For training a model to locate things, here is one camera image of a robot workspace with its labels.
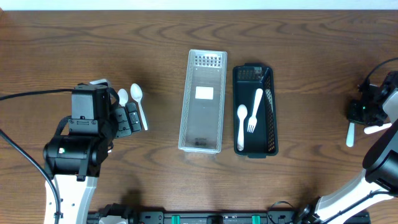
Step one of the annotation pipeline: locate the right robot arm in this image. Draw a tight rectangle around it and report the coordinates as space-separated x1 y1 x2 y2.
292 71 397 223

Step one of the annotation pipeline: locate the clear plastic basket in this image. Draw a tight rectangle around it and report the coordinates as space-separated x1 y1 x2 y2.
178 49 228 154

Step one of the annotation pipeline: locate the white plastic spoon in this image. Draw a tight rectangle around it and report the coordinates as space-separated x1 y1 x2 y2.
118 88 129 107
130 83 148 131

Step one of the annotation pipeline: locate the white label in basket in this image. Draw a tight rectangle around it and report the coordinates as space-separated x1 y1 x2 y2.
195 86 214 100

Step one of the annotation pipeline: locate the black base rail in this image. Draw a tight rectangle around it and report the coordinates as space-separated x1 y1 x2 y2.
86 203 371 224

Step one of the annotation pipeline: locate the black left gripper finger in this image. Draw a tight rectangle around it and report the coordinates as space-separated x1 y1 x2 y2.
114 108 132 138
126 102 142 133

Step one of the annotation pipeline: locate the white plastic fork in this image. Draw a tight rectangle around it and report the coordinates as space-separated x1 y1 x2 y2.
346 123 355 147

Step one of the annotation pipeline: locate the pink-white plastic fork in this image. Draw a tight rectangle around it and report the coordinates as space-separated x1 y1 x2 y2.
364 123 392 134

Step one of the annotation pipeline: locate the white spoon in green basket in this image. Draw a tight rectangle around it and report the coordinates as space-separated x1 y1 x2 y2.
237 105 248 151

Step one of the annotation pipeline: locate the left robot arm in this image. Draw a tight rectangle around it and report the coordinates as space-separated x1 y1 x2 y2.
44 79 142 223

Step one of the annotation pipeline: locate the dark green plastic basket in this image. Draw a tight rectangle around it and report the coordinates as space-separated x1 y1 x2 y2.
233 63 279 159

